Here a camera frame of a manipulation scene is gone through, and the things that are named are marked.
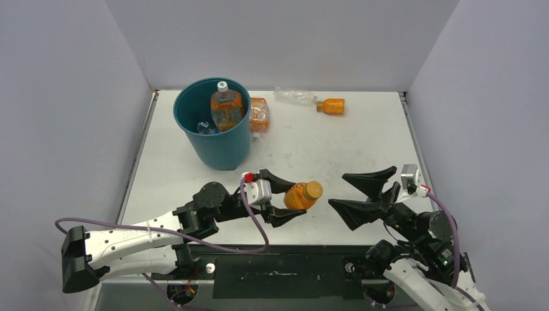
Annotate large orange tea bottle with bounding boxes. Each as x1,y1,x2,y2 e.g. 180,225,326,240
210,81,245,132

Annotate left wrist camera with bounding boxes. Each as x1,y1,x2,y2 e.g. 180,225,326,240
241,172,273,207

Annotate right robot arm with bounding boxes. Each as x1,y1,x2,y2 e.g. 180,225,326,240
328,164,489,310

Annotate small clear water bottle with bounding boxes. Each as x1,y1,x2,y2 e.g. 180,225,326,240
197,122,220,135

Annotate clear crushed bottle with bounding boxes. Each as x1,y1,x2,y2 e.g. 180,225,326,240
273,87,318,106

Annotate teal plastic bin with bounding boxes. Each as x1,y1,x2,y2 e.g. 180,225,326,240
173,77,251,170

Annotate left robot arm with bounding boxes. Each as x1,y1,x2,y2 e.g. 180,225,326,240
55,169,306,294

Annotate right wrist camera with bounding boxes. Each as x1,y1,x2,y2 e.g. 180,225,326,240
398,164,431,202

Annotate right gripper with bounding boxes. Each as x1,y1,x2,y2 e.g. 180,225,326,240
327,165,424,243

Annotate aluminium frame rail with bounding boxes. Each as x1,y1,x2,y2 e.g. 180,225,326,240
398,91,435,196

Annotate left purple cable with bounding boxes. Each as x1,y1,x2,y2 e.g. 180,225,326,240
54,176,270,311

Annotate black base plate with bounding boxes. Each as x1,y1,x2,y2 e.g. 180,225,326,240
152,245,396,300

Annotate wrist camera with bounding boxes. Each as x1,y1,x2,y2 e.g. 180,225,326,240
241,172,273,207
398,164,431,202

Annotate orange juice bottle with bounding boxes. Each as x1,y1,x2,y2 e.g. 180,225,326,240
316,98,346,115
284,181,324,211

